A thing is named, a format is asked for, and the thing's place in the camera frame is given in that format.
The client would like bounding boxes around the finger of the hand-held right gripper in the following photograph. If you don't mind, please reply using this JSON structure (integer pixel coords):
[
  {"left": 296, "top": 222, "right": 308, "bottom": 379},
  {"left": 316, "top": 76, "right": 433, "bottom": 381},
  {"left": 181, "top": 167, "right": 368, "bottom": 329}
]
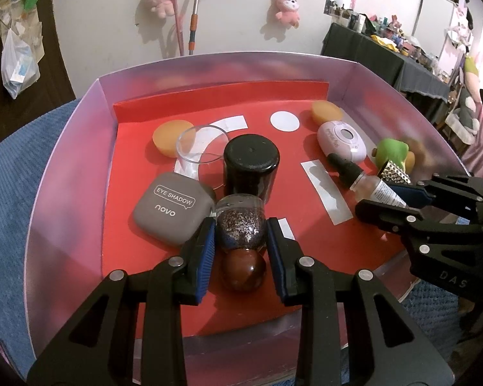
[
  {"left": 354, "top": 200, "right": 483, "bottom": 247},
  {"left": 387, "top": 174, "right": 483, "bottom": 210}
]

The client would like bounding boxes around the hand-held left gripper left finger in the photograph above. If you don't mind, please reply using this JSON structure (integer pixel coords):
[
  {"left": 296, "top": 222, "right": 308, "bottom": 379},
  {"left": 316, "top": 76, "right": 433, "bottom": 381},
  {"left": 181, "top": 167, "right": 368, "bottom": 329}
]
[{"left": 26, "top": 217, "right": 217, "bottom": 386}]

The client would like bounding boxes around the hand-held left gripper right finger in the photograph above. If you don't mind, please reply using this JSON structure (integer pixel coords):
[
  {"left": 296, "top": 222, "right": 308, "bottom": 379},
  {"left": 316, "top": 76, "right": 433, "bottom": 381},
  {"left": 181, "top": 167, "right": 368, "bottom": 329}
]
[{"left": 266, "top": 217, "right": 456, "bottom": 386}]

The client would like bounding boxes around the dropper bottle with label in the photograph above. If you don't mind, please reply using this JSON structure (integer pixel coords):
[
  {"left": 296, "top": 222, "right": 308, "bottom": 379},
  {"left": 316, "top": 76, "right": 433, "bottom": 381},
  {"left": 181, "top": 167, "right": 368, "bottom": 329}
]
[{"left": 329, "top": 153, "right": 407, "bottom": 210}]

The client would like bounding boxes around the silver studded cylinder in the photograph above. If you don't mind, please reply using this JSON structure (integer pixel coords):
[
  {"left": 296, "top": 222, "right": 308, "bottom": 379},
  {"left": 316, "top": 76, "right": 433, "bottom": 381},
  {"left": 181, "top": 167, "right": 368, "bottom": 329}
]
[{"left": 382, "top": 160, "right": 411, "bottom": 186}]

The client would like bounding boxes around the glitter bottle with brown cap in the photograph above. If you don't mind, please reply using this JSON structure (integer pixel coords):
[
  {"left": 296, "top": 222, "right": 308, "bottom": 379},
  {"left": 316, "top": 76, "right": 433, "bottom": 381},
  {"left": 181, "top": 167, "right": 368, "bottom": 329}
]
[{"left": 215, "top": 194, "right": 268, "bottom": 292}]

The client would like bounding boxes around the green bear toy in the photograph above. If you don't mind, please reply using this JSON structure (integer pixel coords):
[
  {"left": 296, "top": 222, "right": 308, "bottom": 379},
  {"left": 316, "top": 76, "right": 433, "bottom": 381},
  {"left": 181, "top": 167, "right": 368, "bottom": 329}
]
[{"left": 372, "top": 137, "right": 427, "bottom": 173}]

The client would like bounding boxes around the grey eye shadow case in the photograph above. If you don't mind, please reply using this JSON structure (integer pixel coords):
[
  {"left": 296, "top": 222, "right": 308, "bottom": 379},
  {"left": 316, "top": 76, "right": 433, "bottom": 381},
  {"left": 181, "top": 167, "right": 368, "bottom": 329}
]
[{"left": 133, "top": 171, "right": 217, "bottom": 246}]

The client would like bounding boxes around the pink round device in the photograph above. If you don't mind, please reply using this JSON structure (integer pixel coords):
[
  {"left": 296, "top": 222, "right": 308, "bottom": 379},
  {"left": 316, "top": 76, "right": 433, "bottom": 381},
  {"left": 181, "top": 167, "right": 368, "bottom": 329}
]
[{"left": 317, "top": 120, "right": 368, "bottom": 164}]

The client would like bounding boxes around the black jar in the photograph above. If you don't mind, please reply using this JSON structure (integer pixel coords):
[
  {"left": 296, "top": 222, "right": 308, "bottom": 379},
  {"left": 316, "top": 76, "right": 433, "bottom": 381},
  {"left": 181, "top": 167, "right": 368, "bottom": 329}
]
[{"left": 223, "top": 134, "right": 280, "bottom": 204}]

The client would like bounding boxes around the clear plastic cup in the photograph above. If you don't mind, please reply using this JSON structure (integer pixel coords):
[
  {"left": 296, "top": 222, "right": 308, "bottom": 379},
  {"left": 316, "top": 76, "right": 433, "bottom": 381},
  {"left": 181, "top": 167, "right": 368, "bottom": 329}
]
[{"left": 176, "top": 125, "right": 231, "bottom": 165}]

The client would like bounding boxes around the small tan round disc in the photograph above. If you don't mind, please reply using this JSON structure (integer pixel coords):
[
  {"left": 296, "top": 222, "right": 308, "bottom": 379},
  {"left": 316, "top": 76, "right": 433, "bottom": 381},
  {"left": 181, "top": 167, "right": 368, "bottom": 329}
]
[{"left": 311, "top": 100, "right": 344, "bottom": 124}]

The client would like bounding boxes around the large tan round disc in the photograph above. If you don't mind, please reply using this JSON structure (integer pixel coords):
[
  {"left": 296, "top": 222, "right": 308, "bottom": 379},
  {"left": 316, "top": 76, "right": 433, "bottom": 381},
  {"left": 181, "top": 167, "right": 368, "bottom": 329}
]
[{"left": 152, "top": 120, "right": 194, "bottom": 157}]

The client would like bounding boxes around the lavender cardboard box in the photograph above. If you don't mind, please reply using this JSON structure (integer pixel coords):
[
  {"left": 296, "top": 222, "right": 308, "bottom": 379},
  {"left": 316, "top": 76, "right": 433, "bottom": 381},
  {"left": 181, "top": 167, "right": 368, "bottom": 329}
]
[{"left": 22, "top": 50, "right": 473, "bottom": 382}]

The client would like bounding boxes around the red paper sheet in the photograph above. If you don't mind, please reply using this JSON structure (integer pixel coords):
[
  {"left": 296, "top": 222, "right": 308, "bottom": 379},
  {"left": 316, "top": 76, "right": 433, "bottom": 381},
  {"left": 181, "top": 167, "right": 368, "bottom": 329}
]
[{"left": 100, "top": 81, "right": 407, "bottom": 336}]

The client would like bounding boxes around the grey plush toy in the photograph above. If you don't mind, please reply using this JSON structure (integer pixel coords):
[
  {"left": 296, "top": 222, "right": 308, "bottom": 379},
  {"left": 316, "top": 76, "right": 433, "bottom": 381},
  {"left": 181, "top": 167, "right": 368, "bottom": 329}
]
[{"left": 445, "top": 88, "right": 481, "bottom": 145}]

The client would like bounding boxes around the yellow-green plush toy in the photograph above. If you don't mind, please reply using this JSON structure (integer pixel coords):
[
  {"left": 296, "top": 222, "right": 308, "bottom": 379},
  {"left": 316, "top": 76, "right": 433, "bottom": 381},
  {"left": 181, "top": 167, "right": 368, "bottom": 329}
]
[{"left": 461, "top": 54, "right": 480, "bottom": 89}]

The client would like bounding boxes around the black cloth covered table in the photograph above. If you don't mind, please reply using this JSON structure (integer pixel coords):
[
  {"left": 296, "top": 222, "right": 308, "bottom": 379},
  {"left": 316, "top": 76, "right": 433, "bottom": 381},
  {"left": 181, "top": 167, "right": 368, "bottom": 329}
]
[{"left": 321, "top": 22, "right": 451, "bottom": 127}]

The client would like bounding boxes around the white board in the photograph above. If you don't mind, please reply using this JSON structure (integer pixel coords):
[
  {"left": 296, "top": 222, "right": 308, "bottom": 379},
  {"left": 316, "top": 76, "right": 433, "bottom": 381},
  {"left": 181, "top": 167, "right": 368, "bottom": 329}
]
[{"left": 411, "top": 0, "right": 457, "bottom": 65}]

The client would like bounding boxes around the pink plush toy with flower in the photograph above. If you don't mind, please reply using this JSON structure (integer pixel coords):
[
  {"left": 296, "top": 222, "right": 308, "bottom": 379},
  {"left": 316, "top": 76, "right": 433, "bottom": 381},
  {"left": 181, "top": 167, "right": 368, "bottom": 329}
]
[{"left": 271, "top": 0, "right": 301, "bottom": 28}]

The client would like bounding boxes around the pink plastic rod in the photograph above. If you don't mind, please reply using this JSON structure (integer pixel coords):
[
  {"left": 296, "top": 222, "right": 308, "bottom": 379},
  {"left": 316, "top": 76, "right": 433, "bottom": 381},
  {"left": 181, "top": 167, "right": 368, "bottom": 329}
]
[{"left": 173, "top": 0, "right": 185, "bottom": 56}]

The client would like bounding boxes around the dark brown wooden door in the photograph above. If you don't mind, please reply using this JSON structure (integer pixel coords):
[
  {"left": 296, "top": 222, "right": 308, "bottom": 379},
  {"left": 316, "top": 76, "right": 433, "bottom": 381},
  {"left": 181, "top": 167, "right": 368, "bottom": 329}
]
[{"left": 0, "top": 0, "right": 78, "bottom": 105}]

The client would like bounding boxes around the clear plastic bag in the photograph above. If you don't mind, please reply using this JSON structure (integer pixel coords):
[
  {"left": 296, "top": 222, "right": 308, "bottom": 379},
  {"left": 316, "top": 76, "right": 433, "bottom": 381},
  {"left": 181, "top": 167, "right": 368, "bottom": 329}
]
[{"left": 1, "top": 28, "right": 41, "bottom": 100}]

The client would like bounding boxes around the clear plastic hanging pouch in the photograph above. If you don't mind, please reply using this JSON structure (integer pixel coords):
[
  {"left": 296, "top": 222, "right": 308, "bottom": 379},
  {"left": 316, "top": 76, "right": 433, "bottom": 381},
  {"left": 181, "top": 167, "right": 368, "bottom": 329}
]
[{"left": 0, "top": 0, "right": 45, "bottom": 61}]

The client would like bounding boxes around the metal mop handle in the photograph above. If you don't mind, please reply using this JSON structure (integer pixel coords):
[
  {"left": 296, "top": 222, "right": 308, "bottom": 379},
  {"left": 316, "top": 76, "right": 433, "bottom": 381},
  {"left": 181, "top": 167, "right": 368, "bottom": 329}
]
[{"left": 187, "top": 0, "right": 207, "bottom": 56}]

